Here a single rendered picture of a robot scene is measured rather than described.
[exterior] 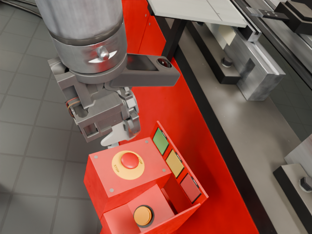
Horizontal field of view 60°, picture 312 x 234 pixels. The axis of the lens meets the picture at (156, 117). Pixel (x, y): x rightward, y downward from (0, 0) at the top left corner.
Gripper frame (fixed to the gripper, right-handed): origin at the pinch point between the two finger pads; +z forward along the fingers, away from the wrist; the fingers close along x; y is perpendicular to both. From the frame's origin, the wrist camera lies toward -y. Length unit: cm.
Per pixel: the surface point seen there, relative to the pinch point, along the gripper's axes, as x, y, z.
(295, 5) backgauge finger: -21, -66, 11
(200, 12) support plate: -23.2, -31.1, 1.7
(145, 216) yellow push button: 10.1, 3.1, 18.1
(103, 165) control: -1.7, 6.4, 11.5
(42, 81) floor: -110, 18, 90
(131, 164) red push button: 1.1, 1.3, 10.9
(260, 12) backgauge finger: -22, -53, 9
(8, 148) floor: -66, 44, 81
